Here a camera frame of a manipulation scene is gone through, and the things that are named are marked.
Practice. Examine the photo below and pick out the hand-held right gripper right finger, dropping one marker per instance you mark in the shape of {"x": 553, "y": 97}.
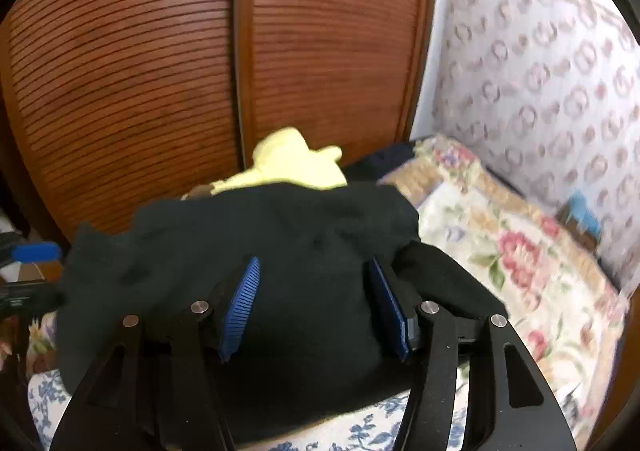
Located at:
{"x": 392, "y": 311}

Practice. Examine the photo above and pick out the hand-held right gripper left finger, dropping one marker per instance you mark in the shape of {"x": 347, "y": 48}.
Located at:
{"x": 240, "y": 311}

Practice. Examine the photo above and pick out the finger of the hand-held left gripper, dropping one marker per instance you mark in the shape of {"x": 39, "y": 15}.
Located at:
{"x": 37, "y": 252}
{"x": 35, "y": 296}

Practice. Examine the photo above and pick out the black t-shirt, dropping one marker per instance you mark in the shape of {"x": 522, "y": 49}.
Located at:
{"x": 300, "y": 241}

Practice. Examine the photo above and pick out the white blue-flowered sheet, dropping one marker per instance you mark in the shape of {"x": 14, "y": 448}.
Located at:
{"x": 360, "y": 426}

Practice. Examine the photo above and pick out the floral bedspread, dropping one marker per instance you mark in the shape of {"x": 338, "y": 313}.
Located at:
{"x": 525, "y": 256}

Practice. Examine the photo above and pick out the pale yellow garment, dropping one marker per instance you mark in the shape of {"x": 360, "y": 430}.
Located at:
{"x": 290, "y": 166}

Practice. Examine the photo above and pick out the wooden louvered wardrobe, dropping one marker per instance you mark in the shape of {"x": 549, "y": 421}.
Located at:
{"x": 150, "y": 81}

